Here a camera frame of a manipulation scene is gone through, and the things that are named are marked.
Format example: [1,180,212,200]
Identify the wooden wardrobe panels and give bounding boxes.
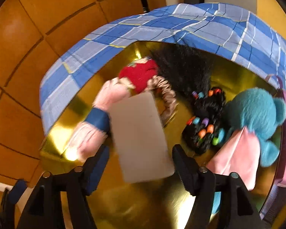
[0,0,166,185]

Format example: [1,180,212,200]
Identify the gold metal tin tray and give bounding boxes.
[39,40,283,229]

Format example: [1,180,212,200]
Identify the pink towel blue band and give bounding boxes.
[64,77,135,162]

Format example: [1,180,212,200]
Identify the beige satin scrunchie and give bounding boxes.
[144,76,178,126]

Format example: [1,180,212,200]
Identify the white foam block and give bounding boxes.
[108,92,174,183]

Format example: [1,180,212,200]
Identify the teal plush bear pink dress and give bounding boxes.
[206,87,286,214]

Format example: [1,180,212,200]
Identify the blue plaid bed cover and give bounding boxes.
[40,3,286,133]

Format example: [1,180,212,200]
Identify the black wig with beads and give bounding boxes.
[151,44,226,155]

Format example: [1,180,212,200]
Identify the small red plush doll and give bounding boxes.
[118,57,158,94]

